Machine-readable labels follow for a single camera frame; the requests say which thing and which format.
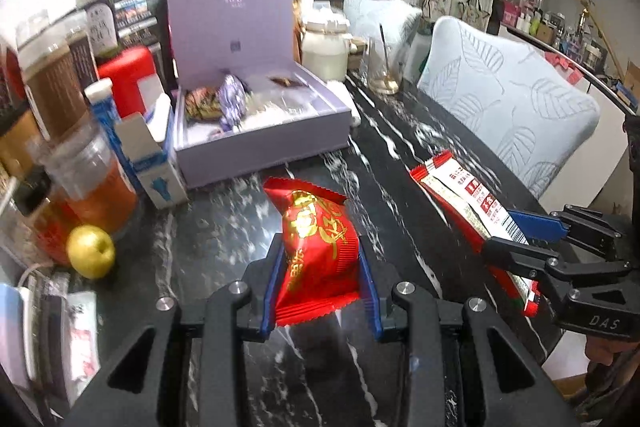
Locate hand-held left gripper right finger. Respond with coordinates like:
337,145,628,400
357,251,551,427

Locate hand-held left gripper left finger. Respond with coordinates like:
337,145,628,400
95,234,287,427

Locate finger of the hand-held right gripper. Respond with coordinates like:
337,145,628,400
509,206,631,258
481,236,632,293

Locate red snack packet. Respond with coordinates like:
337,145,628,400
262,177,362,327

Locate red white long packet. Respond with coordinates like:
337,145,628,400
410,151,543,318

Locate clear zip bag white contents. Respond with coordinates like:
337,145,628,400
245,87,321,128

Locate purple sachet pouch with tassel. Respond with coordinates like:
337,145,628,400
210,73,249,138

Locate brown snack packet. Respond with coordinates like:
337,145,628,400
185,87,223,122

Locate person's right hand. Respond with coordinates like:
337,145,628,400
582,332,640,408

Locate pale blue leaf-pattern chair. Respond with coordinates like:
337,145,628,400
342,0,423,58
417,17,601,200

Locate white blue open carton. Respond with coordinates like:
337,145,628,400
115,94,190,208

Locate yellow apple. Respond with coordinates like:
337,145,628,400
66,225,116,280

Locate row of cosmetic bottles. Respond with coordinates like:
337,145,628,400
502,0,640,82

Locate white pink sachet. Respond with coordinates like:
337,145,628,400
65,289,101,400

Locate clear jar with orange contents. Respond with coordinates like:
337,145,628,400
42,132,141,238

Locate glass cup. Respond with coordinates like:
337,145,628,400
367,38,405,95

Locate metal spoon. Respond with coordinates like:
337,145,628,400
379,24,394,80

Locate blue tube with white cap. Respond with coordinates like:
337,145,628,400
84,78,146,195

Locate white jug with lid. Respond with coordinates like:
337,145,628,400
300,18,353,82

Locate black-capped spice jar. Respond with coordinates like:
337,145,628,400
15,179,76,265

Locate tan ceramic cup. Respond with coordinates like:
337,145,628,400
350,38,369,70

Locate red container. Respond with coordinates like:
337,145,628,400
97,46,158,118

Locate pastel pink blue device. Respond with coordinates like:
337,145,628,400
0,282,36,388

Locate orange snack bag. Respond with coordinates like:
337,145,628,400
292,0,313,62

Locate amber jar with black lid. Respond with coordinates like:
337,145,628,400
0,107,46,178

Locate black coffee bag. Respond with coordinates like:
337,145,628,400
112,0,173,92

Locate small jar with brown label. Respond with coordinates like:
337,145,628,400
65,29,101,82

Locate tall jar with brown label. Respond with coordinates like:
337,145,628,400
17,24,91,140

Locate jar with white text label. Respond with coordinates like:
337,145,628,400
76,0,121,58

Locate jar with red label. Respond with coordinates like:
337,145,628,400
0,42,26,118

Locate white cable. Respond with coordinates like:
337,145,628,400
17,262,56,288

